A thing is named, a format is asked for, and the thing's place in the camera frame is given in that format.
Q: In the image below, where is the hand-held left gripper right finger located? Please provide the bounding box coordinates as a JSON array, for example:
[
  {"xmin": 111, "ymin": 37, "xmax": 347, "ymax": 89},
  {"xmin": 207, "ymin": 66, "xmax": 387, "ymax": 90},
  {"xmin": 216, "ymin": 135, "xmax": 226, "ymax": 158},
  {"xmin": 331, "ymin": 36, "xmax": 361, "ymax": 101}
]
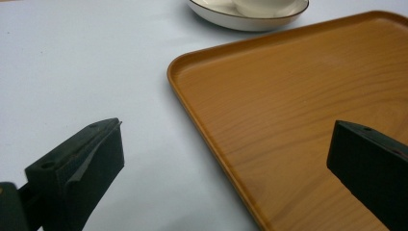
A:
[{"xmin": 326, "ymin": 119, "xmax": 408, "ymax": 231}]

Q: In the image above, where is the wooden tray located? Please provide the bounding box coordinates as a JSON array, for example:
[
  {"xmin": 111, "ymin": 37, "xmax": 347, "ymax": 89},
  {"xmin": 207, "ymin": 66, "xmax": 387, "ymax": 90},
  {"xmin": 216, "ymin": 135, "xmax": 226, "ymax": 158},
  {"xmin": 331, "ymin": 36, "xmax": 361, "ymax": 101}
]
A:
[{"xmin": 166, "ymin": 10, "xmax": 408, "ymax": 231}]

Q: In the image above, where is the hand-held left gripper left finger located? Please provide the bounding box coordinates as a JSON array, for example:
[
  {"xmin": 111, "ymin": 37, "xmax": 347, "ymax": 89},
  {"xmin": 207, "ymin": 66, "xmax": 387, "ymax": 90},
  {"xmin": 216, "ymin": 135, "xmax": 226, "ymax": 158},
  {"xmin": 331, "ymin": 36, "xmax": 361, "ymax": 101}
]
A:
[{"xmin": 24, "ymin": 117, "xmax": 125, "ymax": 231}]

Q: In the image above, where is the white saucer with dark rim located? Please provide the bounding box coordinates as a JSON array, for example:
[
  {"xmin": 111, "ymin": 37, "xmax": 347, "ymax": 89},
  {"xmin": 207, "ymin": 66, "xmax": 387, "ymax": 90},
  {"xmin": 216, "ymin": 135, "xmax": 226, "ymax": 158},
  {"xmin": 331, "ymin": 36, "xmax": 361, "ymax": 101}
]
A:
[{"xmin": 187, "ymin": 0, "xmax": 310, "ymax": 33}]

